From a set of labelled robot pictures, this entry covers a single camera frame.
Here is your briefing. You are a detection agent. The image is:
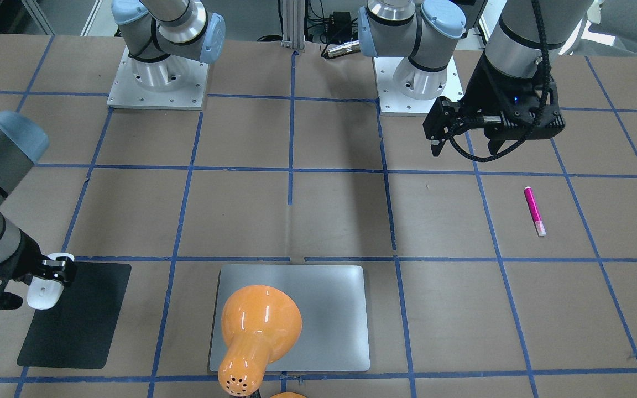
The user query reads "white computer mouse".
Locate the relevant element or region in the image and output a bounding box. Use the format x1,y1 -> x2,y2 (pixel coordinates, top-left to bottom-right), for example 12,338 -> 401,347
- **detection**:
26,252 -> 75,310

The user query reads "silver cylindrical connector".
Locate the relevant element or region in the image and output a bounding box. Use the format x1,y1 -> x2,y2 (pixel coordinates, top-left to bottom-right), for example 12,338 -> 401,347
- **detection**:
321,40 -> 361,60

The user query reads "black braided cable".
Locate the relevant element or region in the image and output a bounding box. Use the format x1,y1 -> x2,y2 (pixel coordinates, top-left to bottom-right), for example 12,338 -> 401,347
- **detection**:
449,0 -> 555,163

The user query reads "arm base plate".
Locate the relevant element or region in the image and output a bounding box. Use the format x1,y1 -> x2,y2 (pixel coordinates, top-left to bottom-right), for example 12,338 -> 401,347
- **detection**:
373,56 -> 463,117
107,48 -> 210,111

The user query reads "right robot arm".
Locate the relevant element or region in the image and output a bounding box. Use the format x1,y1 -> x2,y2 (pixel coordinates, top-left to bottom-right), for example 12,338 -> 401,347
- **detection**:
0,1 -> 227,310

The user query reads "orange desk lamp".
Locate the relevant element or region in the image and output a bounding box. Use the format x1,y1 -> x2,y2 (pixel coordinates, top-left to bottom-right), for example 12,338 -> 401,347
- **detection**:
217,285 -> 303,397

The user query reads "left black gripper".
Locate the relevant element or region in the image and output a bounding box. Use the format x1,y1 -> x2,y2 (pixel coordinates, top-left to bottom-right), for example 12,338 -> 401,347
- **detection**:
422,55 -> 543,157

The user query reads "black mousepad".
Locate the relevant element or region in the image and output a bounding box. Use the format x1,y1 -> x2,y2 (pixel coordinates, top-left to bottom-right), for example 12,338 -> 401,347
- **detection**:
16,261 -> 132,369

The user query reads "pink marker pen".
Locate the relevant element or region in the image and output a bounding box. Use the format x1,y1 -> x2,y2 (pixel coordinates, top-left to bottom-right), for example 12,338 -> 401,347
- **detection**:
523,186 -> 547,237

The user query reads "silver laptop notebook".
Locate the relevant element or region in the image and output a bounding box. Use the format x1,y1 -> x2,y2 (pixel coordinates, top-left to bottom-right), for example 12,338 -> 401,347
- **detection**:
209,264 -> 370,373

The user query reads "aluminium frame post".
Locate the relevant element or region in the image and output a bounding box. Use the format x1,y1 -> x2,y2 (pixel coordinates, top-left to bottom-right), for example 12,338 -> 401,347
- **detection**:
280,1 -> 306,53

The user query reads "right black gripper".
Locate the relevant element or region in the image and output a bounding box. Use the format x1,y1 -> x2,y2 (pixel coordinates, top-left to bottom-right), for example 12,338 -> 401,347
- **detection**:
0,232 -> 78,310

